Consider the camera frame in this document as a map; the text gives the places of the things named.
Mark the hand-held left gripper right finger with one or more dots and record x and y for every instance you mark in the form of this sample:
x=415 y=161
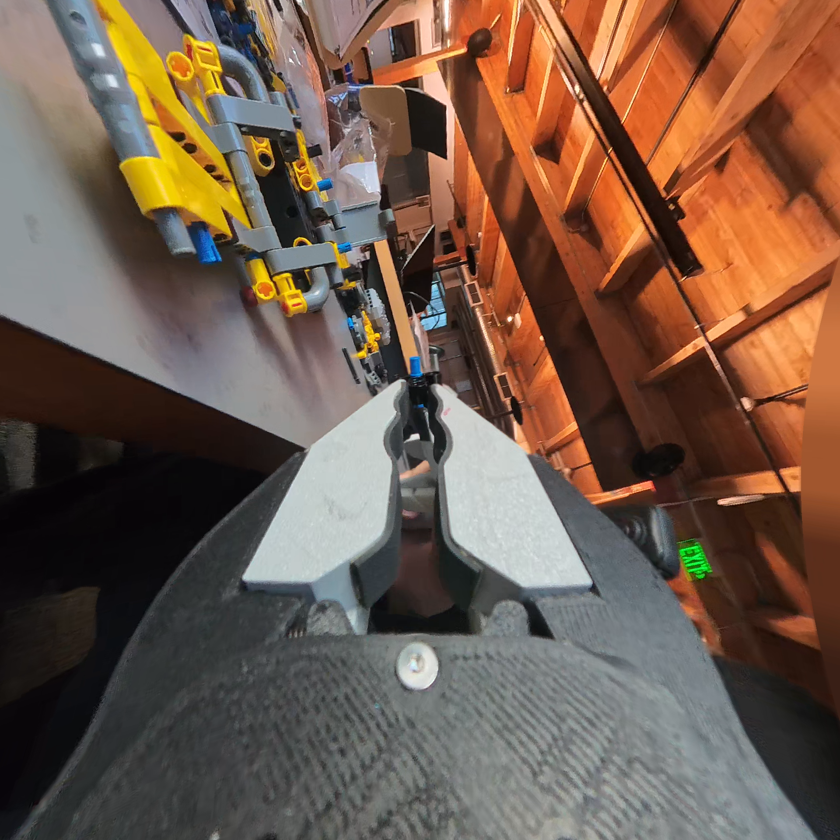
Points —
x=505 y=518

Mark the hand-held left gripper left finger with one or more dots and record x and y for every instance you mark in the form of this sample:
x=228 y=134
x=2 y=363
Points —
x=328 y=518

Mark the black connector piece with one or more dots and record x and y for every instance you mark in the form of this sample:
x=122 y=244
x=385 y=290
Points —
x=418 y=394

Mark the grey desk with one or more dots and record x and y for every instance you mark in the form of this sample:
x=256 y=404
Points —
x=131 y=295

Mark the green exit sign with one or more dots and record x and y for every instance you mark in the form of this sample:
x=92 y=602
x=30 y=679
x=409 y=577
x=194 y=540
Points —
x=694 y=561

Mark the black axle rod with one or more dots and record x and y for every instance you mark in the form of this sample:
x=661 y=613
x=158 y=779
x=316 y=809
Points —
x=352 y=366

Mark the dark table with wooden edge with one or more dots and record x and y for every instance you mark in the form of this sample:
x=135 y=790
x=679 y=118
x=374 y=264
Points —
x=394 y=295

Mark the person's black jacket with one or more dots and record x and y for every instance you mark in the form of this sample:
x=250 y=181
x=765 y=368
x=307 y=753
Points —
x=787 y=754

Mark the yellow grey brick vehicle model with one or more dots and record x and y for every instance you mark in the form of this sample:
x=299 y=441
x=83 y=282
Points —
x=170 y=164

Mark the pile of loose building pieces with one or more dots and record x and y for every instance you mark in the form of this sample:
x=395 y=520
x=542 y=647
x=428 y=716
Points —
x=256 y=19

